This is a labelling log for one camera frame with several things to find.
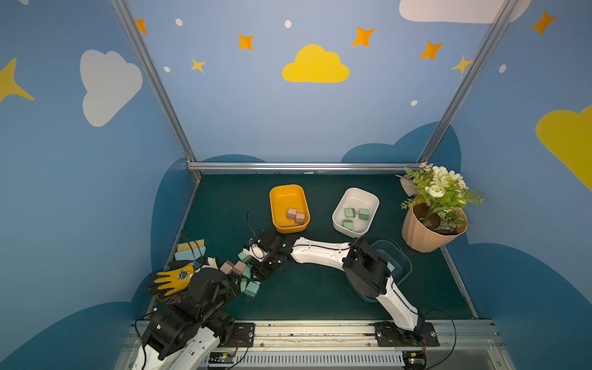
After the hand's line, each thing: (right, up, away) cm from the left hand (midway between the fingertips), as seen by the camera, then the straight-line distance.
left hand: (237, 278), depth 71 cm
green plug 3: (+41, +13, +30) cm, 53 cm away
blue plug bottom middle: (+2, -8, +11) cm, 14 cm away
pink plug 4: (-4, -2, +17) cm, 17 cm away
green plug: (+43, +18, +34) cm, 58 cm away
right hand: (+4, -3, +16) cm, 17 cm away
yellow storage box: (+12, +25, +38) cm, 47 cm away
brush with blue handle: (-26, +3, +24) cm, 36 cm away
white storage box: (+47, +25, +40) cm, 67 cm away
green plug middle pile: (-2, +1, +18) cm, 19 cm away
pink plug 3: (-9, -2, +17) cm, 19 cm away
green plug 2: (+49, +17, +34) cm, 62 cm away
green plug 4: (-1, -7, +12) cm, 14 cm away
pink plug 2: (+20, +16, +31) cm, 40 cm away
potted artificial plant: (+70, +20, +13) cm, 74 cm away
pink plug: (+16, +18, +33) cm, 41 cm away
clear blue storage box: (+59, -2, +18) cm, 62 cm away
